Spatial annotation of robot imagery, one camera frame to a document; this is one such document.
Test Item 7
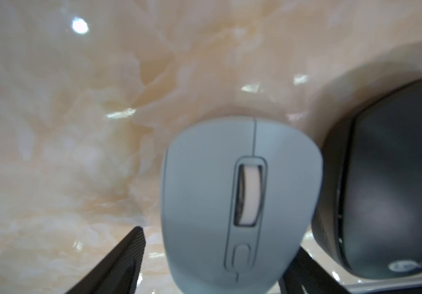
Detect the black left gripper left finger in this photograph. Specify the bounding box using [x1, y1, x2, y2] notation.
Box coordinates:
[67, 227, 146, 294]

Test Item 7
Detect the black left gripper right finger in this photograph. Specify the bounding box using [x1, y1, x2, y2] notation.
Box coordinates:
[278, 247, 349, 294]

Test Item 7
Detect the aluminium front rail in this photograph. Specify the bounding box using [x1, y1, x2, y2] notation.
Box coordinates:
[344, 277, 422, 294]

